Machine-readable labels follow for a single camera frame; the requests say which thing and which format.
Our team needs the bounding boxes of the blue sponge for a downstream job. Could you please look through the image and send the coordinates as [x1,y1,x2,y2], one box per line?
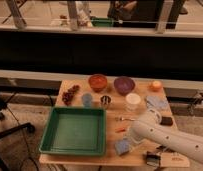
[114,139,130,156]

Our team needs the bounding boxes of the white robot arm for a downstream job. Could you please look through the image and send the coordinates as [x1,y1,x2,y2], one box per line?
[128,109,203,164]

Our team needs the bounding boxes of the orange bowl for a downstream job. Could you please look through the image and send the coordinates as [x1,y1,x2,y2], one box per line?
[88,74,107,92]

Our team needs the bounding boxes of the metal cup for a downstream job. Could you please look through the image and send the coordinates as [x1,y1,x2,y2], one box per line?
[100,95,111,109]

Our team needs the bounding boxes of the blue plastic cup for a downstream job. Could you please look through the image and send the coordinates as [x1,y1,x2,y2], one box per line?
[82,93,93,107]

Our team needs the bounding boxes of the purple bowl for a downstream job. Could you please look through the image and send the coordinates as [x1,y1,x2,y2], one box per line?
[114,76,135,96]

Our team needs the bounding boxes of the white plastic cup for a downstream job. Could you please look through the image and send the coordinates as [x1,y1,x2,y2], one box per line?
[125,93,141,111]

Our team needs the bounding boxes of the red grape bunch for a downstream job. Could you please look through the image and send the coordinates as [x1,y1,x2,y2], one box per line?
[62,85,80,106]

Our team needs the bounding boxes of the orange carrot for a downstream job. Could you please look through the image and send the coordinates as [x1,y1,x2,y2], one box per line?
[115,127,126,133]

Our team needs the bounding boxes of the green plastic tray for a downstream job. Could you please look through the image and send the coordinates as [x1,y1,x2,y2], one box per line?
[39,107,106,156]

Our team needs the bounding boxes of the orange fruit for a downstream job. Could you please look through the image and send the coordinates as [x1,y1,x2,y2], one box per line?
[150,81,162,91]

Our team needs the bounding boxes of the blue cloth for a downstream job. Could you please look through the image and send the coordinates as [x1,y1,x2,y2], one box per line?
[145,96,168,110]

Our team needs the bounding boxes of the green bin behind window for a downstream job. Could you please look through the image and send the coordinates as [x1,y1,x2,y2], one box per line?
[91,17,113,27]

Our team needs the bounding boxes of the black office chair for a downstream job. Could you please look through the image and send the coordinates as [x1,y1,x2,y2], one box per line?
[0,87,36,171]

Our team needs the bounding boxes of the black-handled knife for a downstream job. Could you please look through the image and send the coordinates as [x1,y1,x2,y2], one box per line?
[156,145,175,153]

